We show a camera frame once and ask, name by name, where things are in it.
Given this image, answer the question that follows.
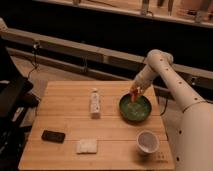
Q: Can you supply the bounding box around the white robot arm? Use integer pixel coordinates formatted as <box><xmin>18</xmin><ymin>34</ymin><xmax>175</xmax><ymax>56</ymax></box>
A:
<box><xmin>130</xmin><ymin>49</ymin><xmax>213</xmax><ymax>171</ymax></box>

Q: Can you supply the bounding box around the black phone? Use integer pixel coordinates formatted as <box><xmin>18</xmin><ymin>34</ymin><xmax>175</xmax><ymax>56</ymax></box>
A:
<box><xmin>41</xmin><ymin>130</ymin><xmax>65</xmax><ymax>143</ymax></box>

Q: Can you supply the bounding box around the white folded cloth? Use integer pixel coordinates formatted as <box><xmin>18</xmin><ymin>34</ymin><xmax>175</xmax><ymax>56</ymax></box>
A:
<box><xmin>76</xmin><ymin>139</ymin><xmax>98</xmax><ymax>154</ymax></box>

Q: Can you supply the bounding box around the white paper cup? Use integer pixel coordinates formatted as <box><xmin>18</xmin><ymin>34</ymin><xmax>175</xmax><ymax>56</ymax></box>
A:
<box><xmin>136</xmin><ymin>130</ymin><xmax>159</xmax><ymax>156</ymax></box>

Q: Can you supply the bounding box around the orange red pepper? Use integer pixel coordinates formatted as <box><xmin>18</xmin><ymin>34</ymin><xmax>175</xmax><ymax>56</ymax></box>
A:
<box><xmin>131</xmin><ymin>90</ymin><xmax>138</xmax><ymax>102</ymax></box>

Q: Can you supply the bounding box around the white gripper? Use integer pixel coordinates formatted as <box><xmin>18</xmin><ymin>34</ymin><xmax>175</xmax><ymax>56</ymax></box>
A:
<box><xmin>130</xmin><ymin>78</ymin><xmax>149</xmax><ymax>97</ymax></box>

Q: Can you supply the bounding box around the black cable at right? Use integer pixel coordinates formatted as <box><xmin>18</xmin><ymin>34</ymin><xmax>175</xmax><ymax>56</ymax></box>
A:
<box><xmin>158</xmin><ymin>90</ymin><xmax>172</xmax><ymax>117</ymax></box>

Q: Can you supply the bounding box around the black equipment at left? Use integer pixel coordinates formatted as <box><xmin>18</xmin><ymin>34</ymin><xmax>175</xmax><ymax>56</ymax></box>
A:
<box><xmin>0</xmin><ymin>37</ymin><xmax>39</xmax><ymax>171</ymax></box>

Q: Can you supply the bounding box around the black cable on floor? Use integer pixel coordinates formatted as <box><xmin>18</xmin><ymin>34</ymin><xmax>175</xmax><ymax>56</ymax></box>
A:
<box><xmin>27</xmin><ymin>40</ymin><xmax>42</xmax><ymax>80</ymax></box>

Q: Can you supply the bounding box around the green ceramic bowl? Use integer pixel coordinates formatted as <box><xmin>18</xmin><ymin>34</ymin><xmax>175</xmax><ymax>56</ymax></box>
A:
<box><xmin>119</xmin><ymin>94</ymin><xmax>152</xmax><ymax>123</ymax></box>

